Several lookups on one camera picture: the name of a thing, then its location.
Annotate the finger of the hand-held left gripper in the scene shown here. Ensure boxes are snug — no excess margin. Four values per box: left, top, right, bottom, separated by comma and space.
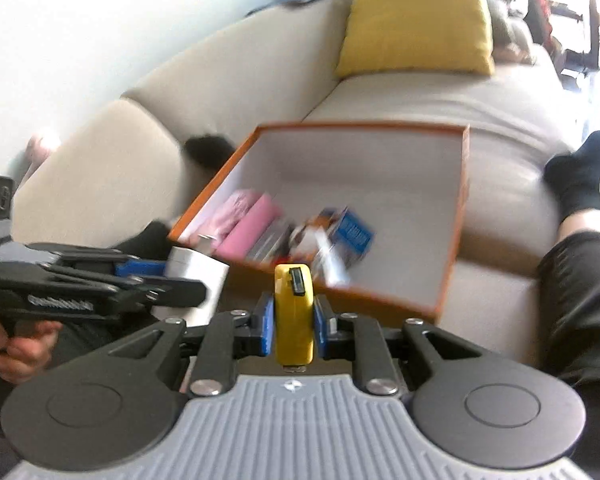
0, 264, 207, 322
24, 242, 167, 281

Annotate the white tube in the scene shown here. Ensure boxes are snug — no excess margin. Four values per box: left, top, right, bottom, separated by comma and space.
311, 237, 352, 287

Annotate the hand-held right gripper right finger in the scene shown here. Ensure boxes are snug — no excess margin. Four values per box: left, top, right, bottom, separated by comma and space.
313, 292, 481, 397

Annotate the white and orange packet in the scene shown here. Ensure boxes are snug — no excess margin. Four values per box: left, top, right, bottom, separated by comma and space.
289, 210, 337, 261

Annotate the black metal rack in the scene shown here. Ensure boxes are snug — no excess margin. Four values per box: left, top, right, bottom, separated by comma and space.
555, 0, 600, 92

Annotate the pink satin pouch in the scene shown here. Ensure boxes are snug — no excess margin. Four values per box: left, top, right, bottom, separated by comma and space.
200, 189, 261, 241

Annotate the person's left hand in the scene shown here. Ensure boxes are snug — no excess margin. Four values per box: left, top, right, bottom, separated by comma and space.
0, 306, 65, 386

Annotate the blue and white packet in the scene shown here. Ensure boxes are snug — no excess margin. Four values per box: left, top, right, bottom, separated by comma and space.
325, 206, 376, 266

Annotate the pale pink object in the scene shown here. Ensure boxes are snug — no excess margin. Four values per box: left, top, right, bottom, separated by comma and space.
26, 130, 62, 161

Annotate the person's leg with black sock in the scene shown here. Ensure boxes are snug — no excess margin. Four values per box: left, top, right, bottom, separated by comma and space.
536, 131, 600, 411

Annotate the orange-edged cardboard box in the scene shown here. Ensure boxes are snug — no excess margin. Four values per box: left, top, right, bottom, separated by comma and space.
167, 121, 471, 328

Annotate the dark grey flat case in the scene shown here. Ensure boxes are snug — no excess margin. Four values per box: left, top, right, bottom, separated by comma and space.
247, 217, 293, 263

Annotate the beige sofa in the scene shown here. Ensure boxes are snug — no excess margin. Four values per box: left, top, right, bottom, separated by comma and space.
10, 0, 581, 361

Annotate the dark cloth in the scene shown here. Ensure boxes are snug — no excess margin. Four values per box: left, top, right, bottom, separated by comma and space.
109, 220, 174, 264

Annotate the white cylindrical container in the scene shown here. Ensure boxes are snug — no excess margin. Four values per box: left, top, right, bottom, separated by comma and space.
152, 246, 231, 330

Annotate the grey patterned cushion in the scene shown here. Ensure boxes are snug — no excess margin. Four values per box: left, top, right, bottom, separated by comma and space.
485, 0, 537, 66

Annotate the yellow cushion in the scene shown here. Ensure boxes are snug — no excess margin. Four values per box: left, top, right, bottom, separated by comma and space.
335, 0, 496, 80

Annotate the black fuzzy object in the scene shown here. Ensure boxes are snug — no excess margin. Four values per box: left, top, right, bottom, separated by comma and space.
184, 133, 236, 167

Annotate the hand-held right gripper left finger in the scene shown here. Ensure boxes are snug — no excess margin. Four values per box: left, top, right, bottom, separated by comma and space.
107, 292, 276, 397

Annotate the yellow tape measure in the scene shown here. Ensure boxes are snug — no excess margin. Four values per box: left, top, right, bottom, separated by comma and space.
274, 263, 315, 367

